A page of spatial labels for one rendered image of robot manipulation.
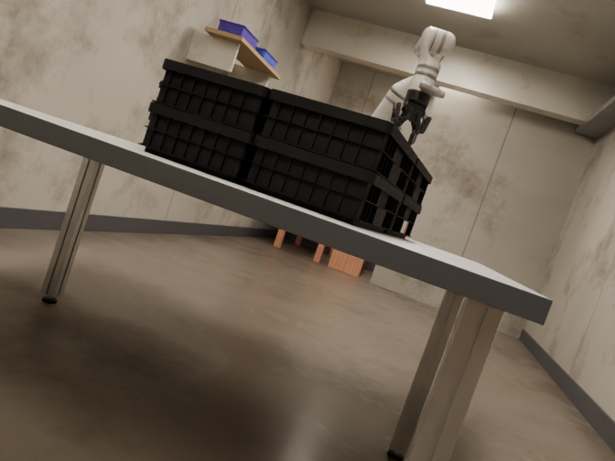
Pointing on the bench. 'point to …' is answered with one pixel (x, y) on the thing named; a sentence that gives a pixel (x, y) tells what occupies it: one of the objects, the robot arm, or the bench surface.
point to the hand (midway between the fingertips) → (404, 136)
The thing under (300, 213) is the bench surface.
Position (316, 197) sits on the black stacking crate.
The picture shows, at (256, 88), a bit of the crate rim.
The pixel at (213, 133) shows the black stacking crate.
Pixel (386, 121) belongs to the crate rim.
